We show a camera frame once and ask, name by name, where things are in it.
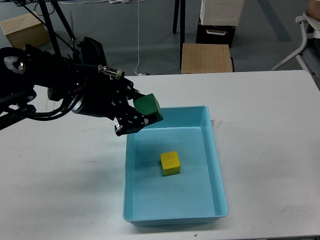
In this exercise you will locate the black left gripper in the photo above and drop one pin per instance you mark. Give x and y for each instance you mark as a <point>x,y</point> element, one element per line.
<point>113,99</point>

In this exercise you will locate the green wooden block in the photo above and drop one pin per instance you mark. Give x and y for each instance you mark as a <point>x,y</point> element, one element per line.
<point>149,107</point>

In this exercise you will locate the yellow wooden block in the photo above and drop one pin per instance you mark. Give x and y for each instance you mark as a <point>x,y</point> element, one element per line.
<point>170,163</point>

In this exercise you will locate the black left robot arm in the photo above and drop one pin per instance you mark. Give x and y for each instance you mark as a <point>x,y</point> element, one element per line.
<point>41,86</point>

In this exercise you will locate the white appliance box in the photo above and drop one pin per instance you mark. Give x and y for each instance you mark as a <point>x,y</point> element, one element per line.
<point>221,12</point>

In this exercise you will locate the light wooden box left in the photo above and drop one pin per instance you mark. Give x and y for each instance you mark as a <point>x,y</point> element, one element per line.
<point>25,29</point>

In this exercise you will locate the light blue plastic bin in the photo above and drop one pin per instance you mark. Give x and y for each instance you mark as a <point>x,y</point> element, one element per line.
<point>196,195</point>

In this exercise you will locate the wooden stool top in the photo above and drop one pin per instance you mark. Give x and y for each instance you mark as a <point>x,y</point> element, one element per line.
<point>198,58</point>

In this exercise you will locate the black drawer cabinet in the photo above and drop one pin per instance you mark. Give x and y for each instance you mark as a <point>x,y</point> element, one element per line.
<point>215,34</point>

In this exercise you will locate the black tripod legs left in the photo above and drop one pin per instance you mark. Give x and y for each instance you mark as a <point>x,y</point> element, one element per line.
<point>48,24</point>

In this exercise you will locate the black table legs centre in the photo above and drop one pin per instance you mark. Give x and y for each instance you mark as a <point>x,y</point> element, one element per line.
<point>179,14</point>

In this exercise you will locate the white office chair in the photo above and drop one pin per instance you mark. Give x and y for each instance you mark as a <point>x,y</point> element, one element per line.
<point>305,54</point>

